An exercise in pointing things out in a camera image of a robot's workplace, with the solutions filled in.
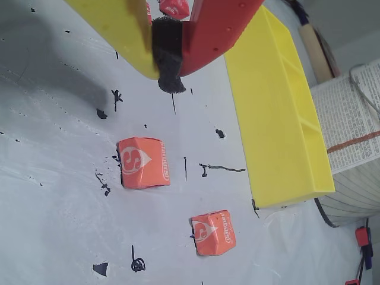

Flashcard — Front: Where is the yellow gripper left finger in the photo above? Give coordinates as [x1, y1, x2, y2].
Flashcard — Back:
[64, 0, 160, 81]

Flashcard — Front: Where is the red candy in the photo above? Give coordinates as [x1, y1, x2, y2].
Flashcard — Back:
[159, 0, 191, 17]

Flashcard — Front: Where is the yellow three-compartment box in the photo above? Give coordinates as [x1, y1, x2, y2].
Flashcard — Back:
[224, 4, 336, 208]

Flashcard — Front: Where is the orange candy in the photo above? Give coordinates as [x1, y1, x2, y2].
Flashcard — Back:
[189, 210, 238, 257]
[116, 136, 172, 189]

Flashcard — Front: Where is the wooden handled stick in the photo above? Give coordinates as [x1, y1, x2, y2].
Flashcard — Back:
[292, 0, 335, 84]

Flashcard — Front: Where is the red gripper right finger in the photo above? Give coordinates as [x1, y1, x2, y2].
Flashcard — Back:
[151, 0, 265, 94]

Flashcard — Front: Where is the white printed paper bucket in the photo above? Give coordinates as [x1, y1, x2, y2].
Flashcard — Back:
[310, 58, 380, 229]

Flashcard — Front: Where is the white plastic table cover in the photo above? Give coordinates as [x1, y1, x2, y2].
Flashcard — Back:
[0, 0, 373, 285]

